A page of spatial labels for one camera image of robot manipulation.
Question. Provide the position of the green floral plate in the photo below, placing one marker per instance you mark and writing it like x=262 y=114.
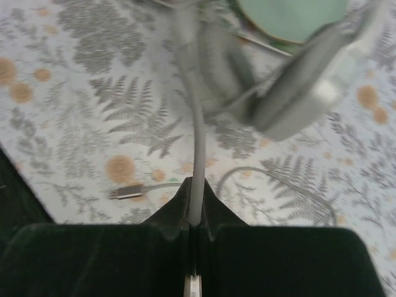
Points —
x=292 y=21

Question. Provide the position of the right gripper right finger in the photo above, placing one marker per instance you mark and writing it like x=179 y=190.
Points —
x=236 y=259

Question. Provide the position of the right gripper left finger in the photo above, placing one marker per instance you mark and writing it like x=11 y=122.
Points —
x=148 y=259

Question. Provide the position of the grey white headphones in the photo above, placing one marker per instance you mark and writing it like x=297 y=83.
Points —
x=305 y=87

